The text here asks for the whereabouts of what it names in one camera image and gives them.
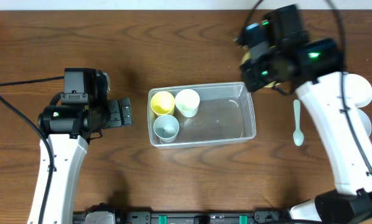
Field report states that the yellow bowl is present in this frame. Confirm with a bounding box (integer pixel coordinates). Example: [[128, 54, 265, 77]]
[[240, 51, 281, 88]]

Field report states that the yellow paper cup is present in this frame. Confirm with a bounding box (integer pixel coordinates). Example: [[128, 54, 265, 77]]
[[150, 91, 175, 116]]

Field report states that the grey paper cup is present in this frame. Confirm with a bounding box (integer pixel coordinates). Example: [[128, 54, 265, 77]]
[[153, 114, 180, 143]]

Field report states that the clear plastic storage container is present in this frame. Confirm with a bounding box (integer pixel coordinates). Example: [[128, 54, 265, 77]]
[[147, 82, 256, 149]]

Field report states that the white paper cup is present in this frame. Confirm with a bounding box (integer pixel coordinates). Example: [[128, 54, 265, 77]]
[[175, 89, 200, 118]]

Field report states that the mint green plastic spoon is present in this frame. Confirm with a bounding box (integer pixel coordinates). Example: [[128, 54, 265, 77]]
[[293, 100, 304, 146]]

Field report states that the white bowl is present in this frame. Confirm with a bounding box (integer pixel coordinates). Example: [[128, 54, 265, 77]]
[[344, 73, 372, 108]]

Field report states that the light grey bowl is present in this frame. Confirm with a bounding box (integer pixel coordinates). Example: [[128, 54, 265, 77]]
[[357, 108, 372, 136]]

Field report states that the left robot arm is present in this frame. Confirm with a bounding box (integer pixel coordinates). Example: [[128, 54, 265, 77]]
[[28, 68, 133, 223]]

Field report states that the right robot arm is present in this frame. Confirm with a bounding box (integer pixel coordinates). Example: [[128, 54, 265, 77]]
[[236, 4, 372, 223]]

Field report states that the left black cable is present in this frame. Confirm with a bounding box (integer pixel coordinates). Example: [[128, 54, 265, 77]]
[[0, 76, 65, 224]]

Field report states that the black cable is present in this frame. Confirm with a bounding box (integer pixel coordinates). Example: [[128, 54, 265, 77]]
[[0, 76, 65, 224], [240, 0, 372, 194]]

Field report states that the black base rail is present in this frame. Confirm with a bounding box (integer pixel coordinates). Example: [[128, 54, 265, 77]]
[[73, 203, 291, 224]]

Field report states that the right black cable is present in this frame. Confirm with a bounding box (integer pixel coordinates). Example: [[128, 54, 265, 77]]
[[240, 0, 372, 194]]

